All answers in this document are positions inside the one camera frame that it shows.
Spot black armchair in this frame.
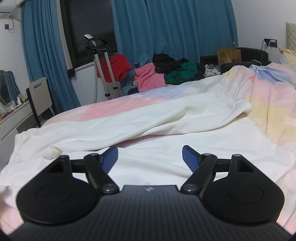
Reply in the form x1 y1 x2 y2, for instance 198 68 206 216
200 47 271 74

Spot green garment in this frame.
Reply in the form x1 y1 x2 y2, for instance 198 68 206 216
164 62 198 85

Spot blue curtain left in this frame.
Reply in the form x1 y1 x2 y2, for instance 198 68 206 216
21 1 80 113

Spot black garment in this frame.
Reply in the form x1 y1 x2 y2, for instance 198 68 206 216
152 54 189 74

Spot blue curtain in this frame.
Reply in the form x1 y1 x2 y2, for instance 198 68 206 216
111 1 238 68
21 1 80 113

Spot garment steamer stand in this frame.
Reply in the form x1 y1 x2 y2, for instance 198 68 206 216
84 34 121 103

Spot white air conditioner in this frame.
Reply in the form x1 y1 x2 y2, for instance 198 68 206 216
0 0 23 20

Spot white sweatpants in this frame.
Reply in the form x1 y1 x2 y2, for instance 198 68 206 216
1 91 295 207

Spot white black chair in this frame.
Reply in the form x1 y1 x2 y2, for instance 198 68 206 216
26 77 55 128

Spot brown paper bag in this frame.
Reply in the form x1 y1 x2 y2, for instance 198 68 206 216
217 48 242 66

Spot dark window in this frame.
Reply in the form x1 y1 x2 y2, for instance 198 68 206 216
60 0 117 68

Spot wall power outlet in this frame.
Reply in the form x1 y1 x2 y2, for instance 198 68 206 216
264 38 278 48

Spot white vanity desk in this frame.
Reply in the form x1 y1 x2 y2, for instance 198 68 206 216
0 101 37 168

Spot blue curtain right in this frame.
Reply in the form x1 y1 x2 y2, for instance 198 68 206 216
111 1 238 68

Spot pink garment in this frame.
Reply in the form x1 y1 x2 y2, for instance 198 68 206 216
134 63 166 92

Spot red garment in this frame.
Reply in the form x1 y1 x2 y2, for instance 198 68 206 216
99 53 132 83

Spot wavy frame mirror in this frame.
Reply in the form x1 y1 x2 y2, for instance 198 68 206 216
1 70 20 109

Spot pastel tie-dye bed sheet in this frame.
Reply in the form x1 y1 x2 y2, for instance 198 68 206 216
1 64 295 233

